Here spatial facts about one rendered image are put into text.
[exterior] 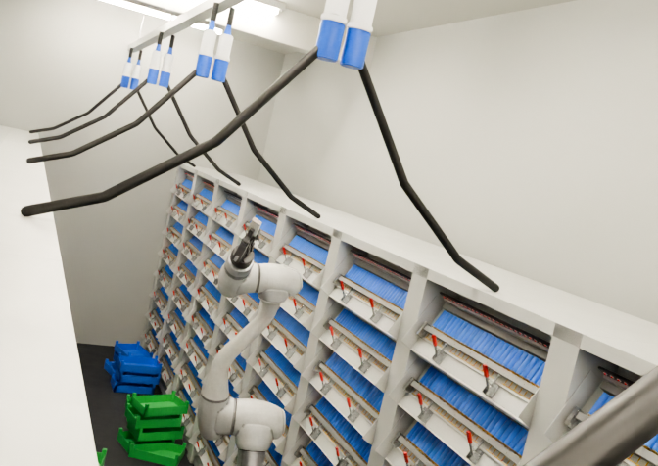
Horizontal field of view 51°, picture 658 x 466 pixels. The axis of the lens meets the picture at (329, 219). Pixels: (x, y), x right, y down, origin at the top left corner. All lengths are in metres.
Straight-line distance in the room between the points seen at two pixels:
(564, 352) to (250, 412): 1.26
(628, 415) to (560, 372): 1.44
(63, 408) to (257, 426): 2.01
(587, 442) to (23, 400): 0.47
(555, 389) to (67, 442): 1.40
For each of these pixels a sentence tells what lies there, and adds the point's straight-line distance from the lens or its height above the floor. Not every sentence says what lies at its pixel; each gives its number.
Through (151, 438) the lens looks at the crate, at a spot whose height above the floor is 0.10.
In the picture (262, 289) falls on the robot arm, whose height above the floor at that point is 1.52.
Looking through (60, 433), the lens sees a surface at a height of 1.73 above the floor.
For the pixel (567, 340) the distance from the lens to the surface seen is 1.80.
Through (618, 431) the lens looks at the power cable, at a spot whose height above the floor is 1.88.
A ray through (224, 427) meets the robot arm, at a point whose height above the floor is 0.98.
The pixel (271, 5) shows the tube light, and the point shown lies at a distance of 4.47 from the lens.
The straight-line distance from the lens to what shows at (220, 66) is 3.11.
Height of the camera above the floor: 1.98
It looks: 4 degrees down
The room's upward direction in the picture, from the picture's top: 13 degrees clockwise
